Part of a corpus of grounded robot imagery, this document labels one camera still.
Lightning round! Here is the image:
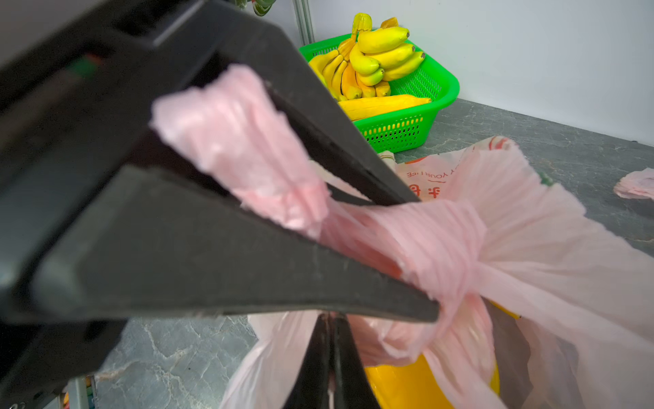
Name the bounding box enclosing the yellow banana bunch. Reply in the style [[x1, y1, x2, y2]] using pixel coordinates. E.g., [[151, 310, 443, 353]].
[[354, 295, 505, 408], [308, 13, 432, 121]]

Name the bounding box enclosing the yellow banana bunch in basket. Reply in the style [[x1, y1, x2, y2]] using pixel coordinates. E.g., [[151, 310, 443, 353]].
[[308, 13, 432, 121]]

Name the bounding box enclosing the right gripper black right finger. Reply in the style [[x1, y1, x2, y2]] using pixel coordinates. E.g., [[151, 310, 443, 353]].
[[332, 314, 381, 409]]

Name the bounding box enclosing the printed pink plastic bag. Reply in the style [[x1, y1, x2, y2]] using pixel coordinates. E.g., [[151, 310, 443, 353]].
[[151, 65, 653, 408]]

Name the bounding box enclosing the green potted plant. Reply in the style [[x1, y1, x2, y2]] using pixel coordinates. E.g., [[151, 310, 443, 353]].
[[228, 0, 276, 17]]

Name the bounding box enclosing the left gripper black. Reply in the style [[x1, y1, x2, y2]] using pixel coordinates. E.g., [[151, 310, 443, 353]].
[[1, 1, 216, 408]]

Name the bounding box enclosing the green plastic basket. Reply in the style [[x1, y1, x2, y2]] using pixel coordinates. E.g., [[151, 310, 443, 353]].
[[299, 35, 460, 153]]

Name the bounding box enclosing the plain pink plastic bag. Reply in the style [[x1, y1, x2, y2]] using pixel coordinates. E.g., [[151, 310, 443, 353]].
[[613, 168, 654, 200]]

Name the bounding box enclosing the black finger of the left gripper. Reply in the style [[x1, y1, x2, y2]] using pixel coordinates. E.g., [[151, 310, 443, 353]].
[[192, 1, 417, 206], [30, 166, 439, 322]]

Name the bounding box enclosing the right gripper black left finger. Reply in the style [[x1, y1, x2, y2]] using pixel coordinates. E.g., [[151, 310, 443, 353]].
[[283, 314, 332, 409]]

